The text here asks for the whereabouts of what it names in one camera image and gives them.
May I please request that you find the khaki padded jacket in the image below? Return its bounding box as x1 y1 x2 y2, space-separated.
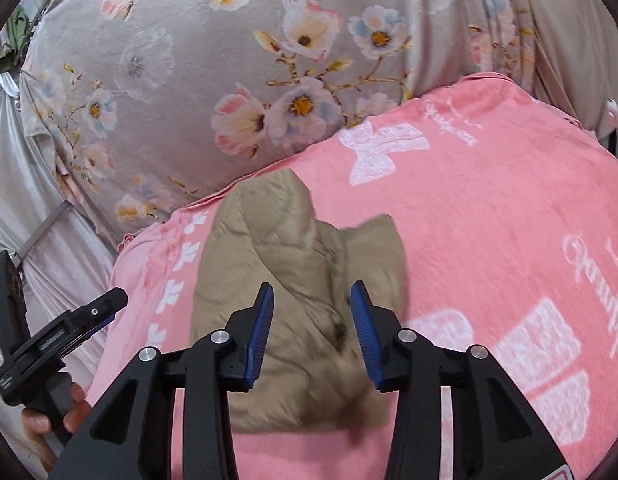
190 169 407 434

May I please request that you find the person's left hand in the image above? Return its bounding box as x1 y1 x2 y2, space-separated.
20 381 93 468

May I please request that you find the silver satin bed sheet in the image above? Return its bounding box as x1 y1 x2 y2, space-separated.
0 0 120 480

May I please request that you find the grey floral quilt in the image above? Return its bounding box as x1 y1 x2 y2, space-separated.
20 0 535 242

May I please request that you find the pink small fan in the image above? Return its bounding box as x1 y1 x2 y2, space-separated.
605 99 618 130

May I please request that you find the beige curtain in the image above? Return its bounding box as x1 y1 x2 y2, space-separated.
530 0 618 140

